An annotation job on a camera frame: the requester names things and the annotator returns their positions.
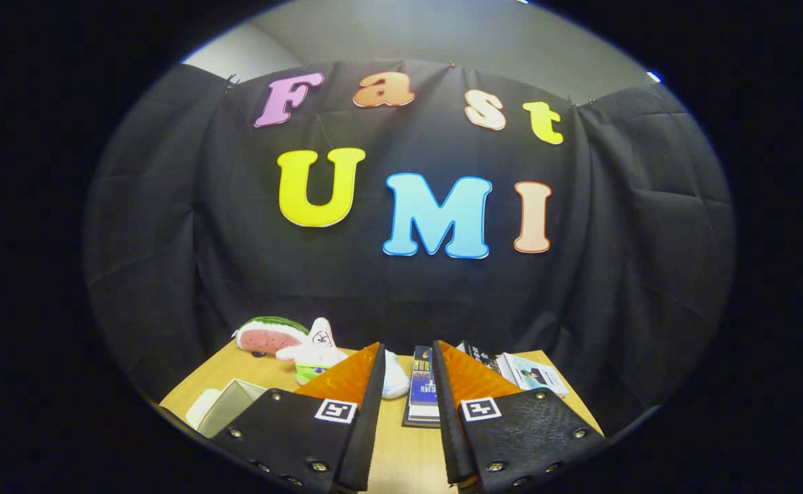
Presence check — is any blue cover book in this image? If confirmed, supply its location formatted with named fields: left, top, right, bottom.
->
left=408, top=345, right=438, bottom=407

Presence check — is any white and blue plush toy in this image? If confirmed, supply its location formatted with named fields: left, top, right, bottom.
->
left=382, top=350, right=411, bottom=400

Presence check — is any watermelon slice plush toy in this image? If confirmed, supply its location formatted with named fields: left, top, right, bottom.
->
left=233, top=316, right=311, bottom=358

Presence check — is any grey fabric storage box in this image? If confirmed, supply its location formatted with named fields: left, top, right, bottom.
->
left=185, top=379, right=268, bottom=438

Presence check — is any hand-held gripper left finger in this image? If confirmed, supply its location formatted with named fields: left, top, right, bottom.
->
left=211, top=342, right=387, bottom=494

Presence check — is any pink starfish plush toy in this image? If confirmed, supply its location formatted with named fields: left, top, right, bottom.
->
left=276, top=318, right=349, bottom=385

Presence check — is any white leaning book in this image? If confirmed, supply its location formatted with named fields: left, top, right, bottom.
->
left=496, top=352, right=570, bottom=399

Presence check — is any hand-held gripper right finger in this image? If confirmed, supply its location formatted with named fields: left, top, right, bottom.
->
left=431, top=340, right=606, bottom=494

